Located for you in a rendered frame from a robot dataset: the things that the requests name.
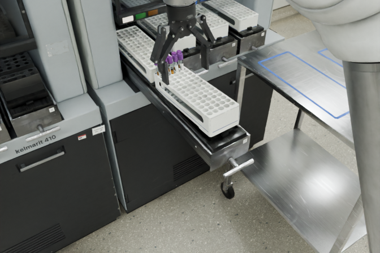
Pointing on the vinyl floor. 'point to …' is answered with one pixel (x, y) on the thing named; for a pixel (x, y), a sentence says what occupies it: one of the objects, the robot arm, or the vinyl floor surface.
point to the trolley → (305, 145)
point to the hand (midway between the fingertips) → (185, 72)
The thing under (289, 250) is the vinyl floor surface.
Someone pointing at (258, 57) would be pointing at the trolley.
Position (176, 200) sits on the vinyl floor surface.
